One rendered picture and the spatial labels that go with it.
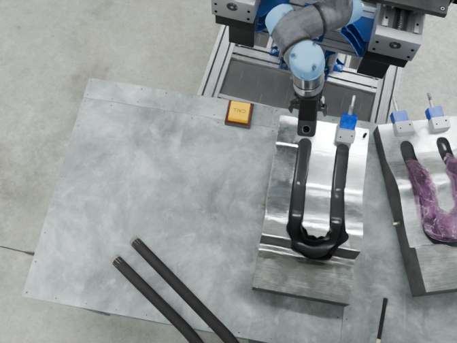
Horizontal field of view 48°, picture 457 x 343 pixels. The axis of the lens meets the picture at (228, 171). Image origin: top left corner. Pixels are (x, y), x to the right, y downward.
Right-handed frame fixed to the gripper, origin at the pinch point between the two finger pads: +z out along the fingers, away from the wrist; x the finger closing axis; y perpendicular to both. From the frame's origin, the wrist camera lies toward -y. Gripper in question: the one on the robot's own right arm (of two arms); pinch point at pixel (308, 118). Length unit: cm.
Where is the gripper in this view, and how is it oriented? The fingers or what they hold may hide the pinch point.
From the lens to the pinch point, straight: 148.0
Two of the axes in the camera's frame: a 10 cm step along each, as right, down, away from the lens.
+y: 1.7, -9.6, 2.0
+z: 1.6, 2.3, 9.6
